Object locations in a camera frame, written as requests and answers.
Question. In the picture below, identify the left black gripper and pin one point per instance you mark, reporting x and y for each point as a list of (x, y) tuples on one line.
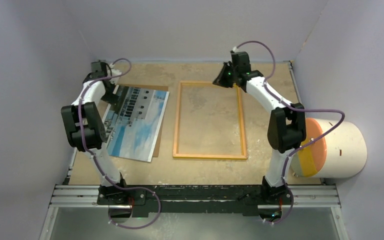
[(111, 98)]

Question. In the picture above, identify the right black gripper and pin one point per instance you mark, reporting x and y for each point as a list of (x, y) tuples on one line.
[(220, 81)]

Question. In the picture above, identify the yellow picture frame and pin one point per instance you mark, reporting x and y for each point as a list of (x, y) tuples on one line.
[(241, 125)]

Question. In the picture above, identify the building photo print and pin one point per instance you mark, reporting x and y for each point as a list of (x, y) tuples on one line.
[(135, 122)]

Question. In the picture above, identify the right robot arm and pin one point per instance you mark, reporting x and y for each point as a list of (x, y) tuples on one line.
[(287, 122)]

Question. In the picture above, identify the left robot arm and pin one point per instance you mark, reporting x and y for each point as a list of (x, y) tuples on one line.
[(85, 129)]

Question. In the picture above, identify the brown backing board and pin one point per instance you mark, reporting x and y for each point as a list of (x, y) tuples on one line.
[(157, 145)]

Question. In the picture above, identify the white cylinder container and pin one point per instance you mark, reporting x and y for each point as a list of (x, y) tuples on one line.
[(340, 154)]

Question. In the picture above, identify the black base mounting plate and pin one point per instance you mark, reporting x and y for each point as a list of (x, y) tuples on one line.
[(249, 200)]

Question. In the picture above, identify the aluminium rail frame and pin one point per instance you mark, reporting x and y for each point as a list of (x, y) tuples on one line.
[(208, 125)]

